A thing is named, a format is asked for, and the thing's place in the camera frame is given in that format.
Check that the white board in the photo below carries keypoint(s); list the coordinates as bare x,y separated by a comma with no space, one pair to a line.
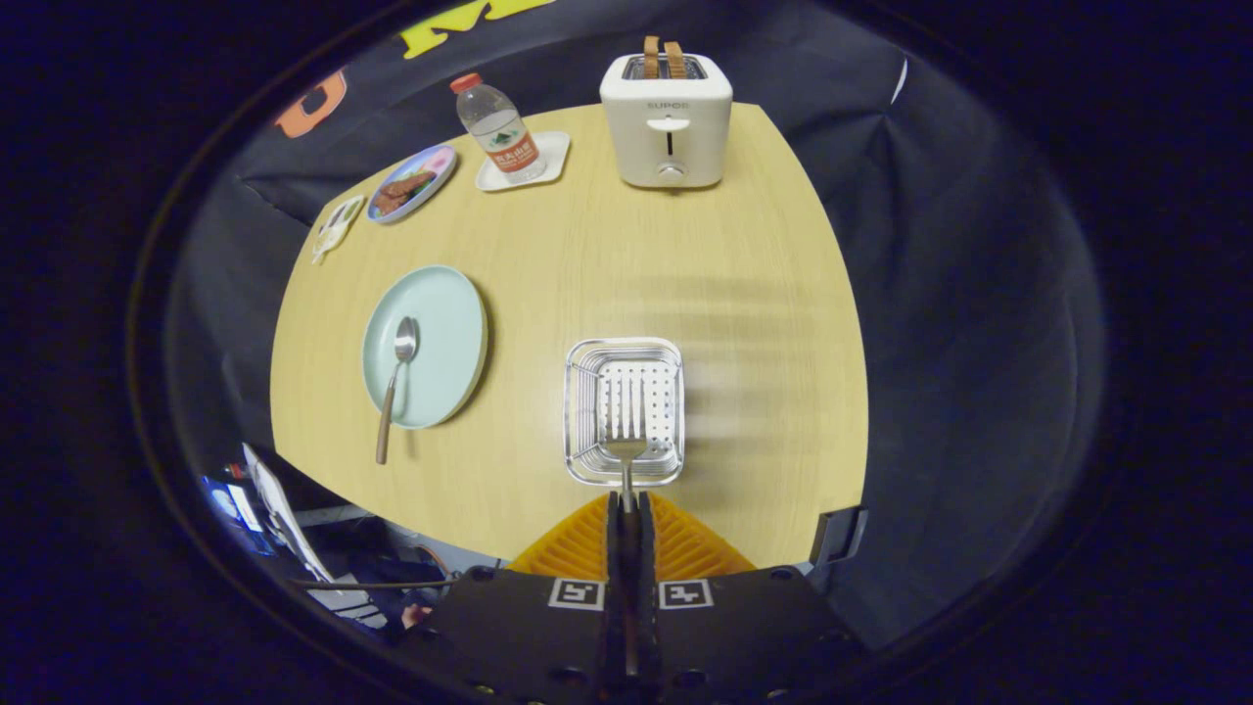
284,514

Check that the black table clamp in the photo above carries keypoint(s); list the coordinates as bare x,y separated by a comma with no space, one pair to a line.
837,537

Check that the brown toast slice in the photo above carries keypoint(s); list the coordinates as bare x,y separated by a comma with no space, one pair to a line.
675,59
651,57

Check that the brown toy meat pieces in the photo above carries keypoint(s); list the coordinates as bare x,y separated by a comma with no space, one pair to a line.
401,191

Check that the metal mesh basket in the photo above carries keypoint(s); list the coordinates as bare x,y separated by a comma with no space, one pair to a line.
587,392

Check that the white square coaster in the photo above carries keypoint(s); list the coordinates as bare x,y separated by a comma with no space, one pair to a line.
553,152

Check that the light green plate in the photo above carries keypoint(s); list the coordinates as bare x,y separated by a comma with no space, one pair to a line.
445,343

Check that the white divided sauce dish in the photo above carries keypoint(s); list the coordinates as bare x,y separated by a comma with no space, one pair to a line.
338,227

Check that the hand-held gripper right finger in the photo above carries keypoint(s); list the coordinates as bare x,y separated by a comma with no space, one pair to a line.
646,587

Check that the blue rimmed colourful plate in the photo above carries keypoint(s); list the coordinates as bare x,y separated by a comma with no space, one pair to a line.
436,162

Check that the lit blue screen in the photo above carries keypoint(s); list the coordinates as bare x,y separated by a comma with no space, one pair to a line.
235,509

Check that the white toaster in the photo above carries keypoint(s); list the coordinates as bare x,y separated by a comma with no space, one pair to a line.
666,127

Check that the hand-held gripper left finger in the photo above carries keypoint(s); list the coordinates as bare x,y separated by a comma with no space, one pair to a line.
615,587

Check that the clear plastic water bottle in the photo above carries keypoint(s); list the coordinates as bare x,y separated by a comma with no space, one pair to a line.
499,132

